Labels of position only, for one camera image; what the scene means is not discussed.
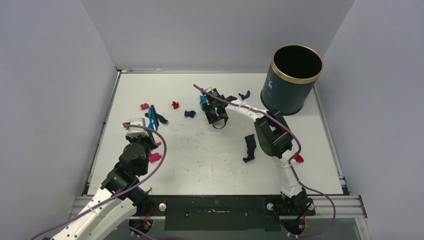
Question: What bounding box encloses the dark blue paper scrap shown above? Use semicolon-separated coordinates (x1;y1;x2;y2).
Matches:
184;110;197;118
238;90;251;101

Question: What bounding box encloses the black paper scrap left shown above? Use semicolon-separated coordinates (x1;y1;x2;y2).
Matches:
154;113;169;125

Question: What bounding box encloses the dark blue gold-rimmed bin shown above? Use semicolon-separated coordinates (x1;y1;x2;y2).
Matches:
260;44;324;116

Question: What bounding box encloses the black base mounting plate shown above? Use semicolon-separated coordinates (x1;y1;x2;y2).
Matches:
129;194;316;232

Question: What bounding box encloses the red paper scrap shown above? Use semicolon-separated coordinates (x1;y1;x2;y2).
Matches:
171;101;180;110
294;154;304;164

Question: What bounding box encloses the blue hand brush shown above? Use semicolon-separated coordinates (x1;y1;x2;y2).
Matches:
147;105;159;131

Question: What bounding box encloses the small pink paper scrap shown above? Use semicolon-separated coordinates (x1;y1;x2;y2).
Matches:
140;103;150;111

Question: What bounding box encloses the large pink paper scrap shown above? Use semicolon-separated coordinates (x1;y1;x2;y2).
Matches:
149;149;163;163

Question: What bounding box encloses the red paper scrap left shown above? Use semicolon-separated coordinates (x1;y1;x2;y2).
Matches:
171;101;180;110

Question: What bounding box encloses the dark blue paper scrap centre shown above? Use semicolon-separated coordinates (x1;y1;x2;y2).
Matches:
184;110;197;118

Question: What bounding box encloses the dark blue paper scrap top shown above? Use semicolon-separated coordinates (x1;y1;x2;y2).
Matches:
238;90;251;101

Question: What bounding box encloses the red paper scrap right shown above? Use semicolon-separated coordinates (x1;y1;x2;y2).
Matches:
294;154;304;164

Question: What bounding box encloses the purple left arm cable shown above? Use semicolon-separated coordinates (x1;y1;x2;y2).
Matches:
31;124;168;240

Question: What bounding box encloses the large black paper scrap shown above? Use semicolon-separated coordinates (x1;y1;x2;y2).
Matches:
243;134;257;163

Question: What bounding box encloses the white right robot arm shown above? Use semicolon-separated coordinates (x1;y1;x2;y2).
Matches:
199;88;315;215

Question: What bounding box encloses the blue plastic dustpan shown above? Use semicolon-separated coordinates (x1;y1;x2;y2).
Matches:
199;95;208;105

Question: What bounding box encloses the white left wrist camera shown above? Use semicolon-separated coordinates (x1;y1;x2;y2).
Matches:
122;117;149;139

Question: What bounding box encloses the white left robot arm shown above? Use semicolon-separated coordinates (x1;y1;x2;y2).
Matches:
52;124;158;240

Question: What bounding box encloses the aluminium rail frame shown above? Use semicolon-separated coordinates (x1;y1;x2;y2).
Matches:
68;195;368;219

